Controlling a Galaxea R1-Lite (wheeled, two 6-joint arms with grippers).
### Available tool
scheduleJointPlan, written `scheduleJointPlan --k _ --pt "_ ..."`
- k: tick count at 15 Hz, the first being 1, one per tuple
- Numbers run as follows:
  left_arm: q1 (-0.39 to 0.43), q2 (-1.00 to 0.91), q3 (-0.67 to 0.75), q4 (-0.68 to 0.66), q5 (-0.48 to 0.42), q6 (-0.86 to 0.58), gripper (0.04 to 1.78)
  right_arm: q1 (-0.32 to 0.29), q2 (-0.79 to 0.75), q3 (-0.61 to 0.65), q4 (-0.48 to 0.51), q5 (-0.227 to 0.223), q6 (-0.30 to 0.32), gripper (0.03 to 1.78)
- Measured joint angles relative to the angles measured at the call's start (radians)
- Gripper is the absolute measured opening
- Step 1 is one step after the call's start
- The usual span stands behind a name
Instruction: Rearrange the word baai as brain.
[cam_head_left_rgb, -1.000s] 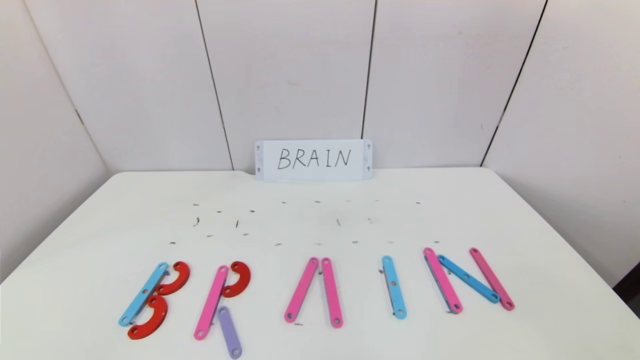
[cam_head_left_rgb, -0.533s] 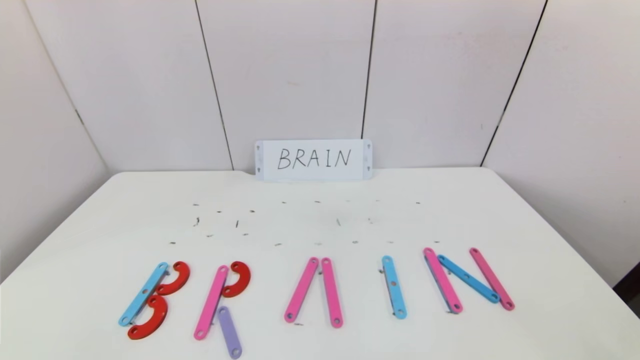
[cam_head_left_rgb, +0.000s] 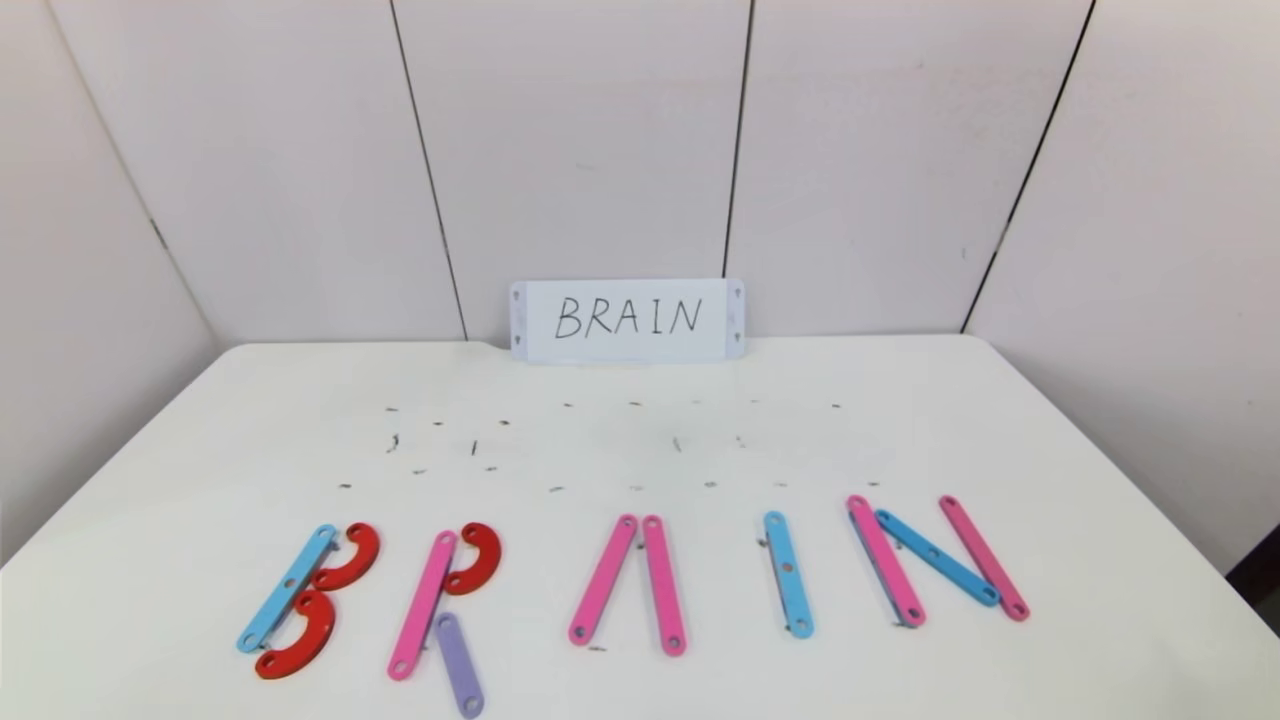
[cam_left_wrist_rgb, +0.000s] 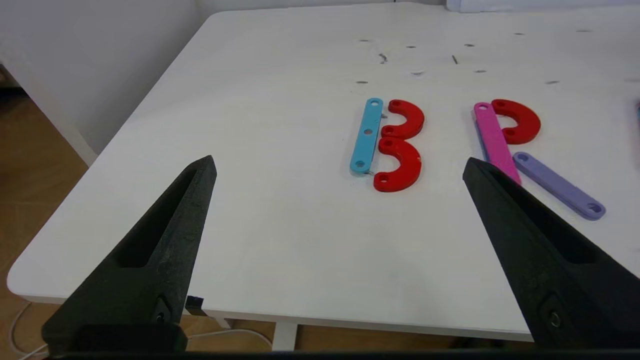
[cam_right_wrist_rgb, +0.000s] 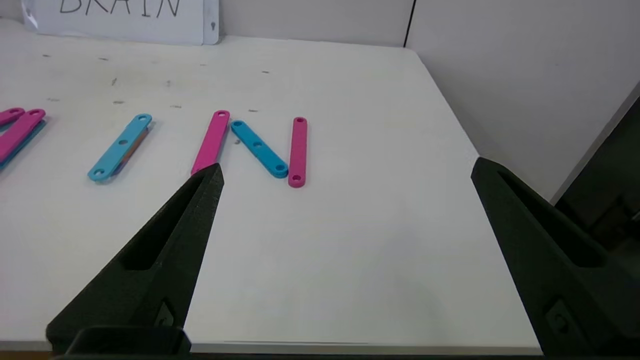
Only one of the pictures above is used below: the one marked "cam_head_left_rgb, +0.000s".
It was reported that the small red curved piece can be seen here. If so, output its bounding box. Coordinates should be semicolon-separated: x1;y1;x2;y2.
443;521;504;597

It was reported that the white BRAIN sign card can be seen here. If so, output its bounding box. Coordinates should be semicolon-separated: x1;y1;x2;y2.
508;278;747;365

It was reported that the dark blue bar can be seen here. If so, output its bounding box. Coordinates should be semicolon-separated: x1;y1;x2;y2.
874;508;1002;609

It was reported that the narrow pink bar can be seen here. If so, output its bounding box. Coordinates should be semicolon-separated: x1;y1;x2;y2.
938;494;1032;624

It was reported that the large red curved piece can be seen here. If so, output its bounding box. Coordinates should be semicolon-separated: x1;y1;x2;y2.
310;521;382;592
254;588;337;681

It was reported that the short purple bar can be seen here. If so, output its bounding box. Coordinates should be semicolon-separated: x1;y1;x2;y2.
434;611;487;720

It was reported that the long light blue bar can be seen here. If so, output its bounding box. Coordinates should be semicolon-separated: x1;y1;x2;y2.
235;523;339;655
762;510;817;641

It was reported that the long pink bar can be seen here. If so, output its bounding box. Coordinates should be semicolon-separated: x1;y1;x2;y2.
845;494;928;630
567;513;640;648
386;529;460;683
641;514;689;659

